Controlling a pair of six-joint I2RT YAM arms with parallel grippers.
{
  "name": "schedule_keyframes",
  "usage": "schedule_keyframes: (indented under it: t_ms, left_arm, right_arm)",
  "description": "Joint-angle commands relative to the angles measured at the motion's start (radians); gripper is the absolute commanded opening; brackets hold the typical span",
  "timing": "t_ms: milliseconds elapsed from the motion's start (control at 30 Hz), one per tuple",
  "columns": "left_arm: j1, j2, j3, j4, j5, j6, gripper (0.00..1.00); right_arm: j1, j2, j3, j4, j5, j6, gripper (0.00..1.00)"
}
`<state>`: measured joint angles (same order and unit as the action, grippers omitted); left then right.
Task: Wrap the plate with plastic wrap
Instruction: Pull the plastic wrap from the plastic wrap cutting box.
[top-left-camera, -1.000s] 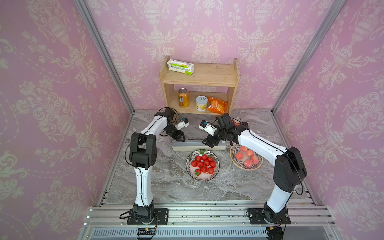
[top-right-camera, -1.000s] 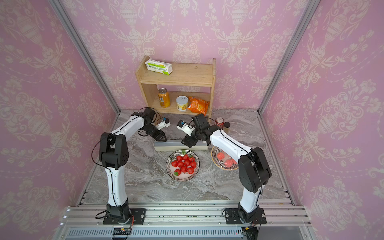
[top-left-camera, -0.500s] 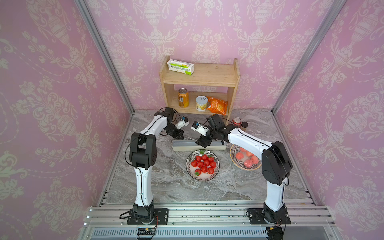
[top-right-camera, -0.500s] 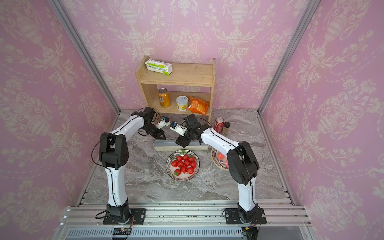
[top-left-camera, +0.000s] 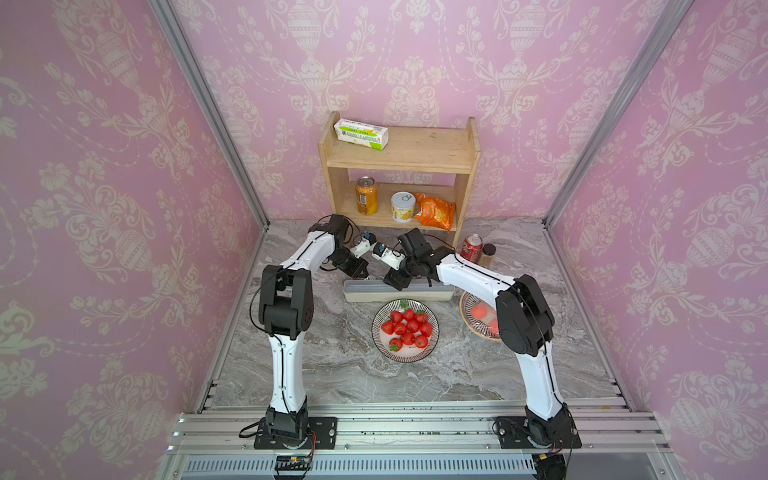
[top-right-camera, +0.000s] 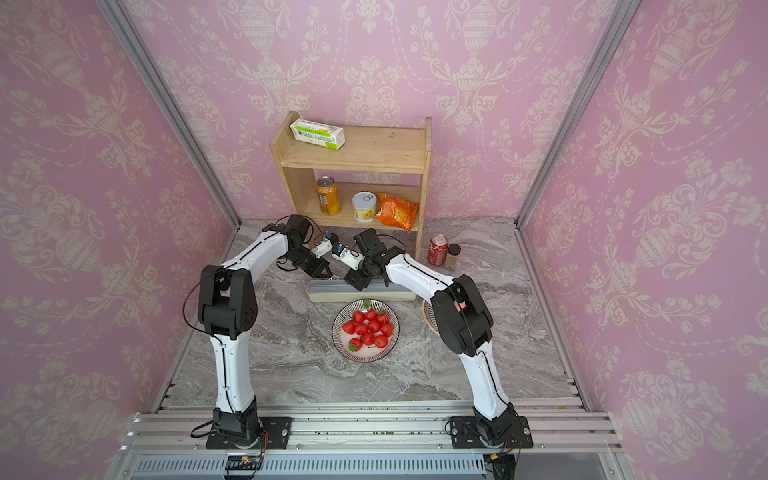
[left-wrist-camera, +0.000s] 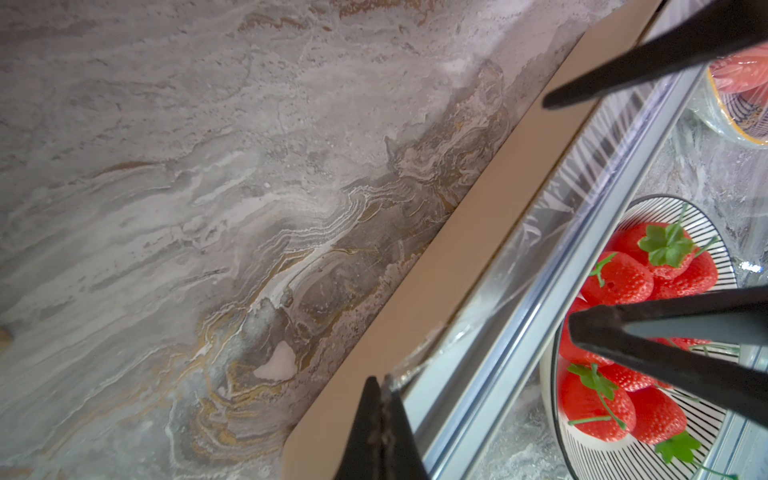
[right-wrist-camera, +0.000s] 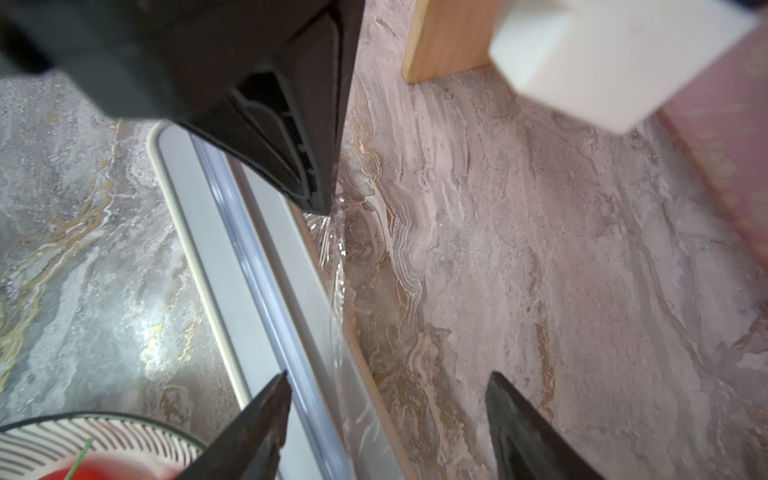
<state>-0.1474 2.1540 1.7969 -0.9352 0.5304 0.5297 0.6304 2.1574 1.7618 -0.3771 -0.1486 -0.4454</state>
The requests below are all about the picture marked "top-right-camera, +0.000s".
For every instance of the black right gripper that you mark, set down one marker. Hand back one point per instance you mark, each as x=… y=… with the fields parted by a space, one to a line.
x=357 y=280

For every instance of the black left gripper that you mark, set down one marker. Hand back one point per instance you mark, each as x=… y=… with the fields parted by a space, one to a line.
x=316 y=270

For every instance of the cream plastic wrap dispenser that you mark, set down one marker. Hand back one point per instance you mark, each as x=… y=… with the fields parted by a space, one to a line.
x=336 y=291

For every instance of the glass plate of strawberries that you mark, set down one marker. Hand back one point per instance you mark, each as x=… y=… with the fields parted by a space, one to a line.
x=365 y=331

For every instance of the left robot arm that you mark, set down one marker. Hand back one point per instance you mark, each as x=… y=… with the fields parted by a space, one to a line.
x=228 y=309

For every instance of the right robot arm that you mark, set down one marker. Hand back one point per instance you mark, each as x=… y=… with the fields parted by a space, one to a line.
x=464 y=324

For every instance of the orange drink can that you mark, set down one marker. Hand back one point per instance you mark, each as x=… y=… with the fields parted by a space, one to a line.
x=328 y=195

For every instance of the orange snack bag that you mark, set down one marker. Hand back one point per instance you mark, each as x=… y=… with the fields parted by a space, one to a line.
x=397 y=212

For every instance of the white yellow tin can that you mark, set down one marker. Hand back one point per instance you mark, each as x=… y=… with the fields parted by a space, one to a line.
x=365 y=206

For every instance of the red cola can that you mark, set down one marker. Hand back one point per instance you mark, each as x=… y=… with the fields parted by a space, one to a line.
x=438 y=250

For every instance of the spice jar with black lid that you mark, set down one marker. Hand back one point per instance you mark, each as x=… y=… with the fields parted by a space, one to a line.
x=452 y=257

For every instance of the white green carton box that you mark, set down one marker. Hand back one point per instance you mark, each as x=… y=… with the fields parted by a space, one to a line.
x=310 y=132

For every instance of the wooden shelf unit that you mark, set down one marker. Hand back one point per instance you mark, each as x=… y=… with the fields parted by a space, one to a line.
x=367 y=149

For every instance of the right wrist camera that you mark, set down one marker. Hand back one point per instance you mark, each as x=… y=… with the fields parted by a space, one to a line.
x=347 y=256

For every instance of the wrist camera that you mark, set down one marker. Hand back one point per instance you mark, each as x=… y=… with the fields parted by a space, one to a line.
x=326 y=245
x=347 y=256

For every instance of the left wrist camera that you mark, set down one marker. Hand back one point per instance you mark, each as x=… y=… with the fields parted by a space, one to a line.
x=326 y=245

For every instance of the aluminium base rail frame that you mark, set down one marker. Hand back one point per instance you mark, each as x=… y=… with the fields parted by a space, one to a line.
x=568 y=439

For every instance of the aluminium corner rail left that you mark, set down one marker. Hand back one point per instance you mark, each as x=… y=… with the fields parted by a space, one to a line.
x=118 y=18

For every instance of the aluminium corner rail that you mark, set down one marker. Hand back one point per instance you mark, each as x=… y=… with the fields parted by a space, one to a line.
x=595 y=69
x=118 y=18

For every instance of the aluminium corner rail right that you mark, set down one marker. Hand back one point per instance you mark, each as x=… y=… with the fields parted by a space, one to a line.
x=595 y=69

